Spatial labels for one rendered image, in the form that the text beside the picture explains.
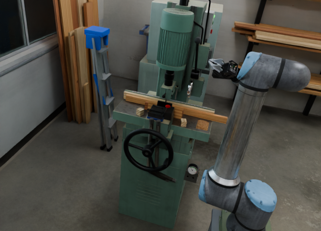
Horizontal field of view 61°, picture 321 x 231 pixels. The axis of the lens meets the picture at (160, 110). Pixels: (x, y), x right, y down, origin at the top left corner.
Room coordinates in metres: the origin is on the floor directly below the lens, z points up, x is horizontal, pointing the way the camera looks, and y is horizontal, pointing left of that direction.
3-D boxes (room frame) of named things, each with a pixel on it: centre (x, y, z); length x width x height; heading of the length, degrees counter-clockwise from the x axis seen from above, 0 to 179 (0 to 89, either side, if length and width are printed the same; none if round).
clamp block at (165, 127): (1.33, 0.00, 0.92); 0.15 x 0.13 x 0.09; 79
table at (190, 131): (1.41, -0.02, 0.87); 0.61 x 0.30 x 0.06; 79
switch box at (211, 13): (1.81, -0.23, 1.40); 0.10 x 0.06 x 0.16; 169
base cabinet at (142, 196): (1.64, -0.05, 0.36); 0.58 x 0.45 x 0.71; 169
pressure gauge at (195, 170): (1.26, -0.24, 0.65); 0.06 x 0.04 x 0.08; 79
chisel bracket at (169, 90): (1.54, -0.03, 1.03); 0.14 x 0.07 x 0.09; 169
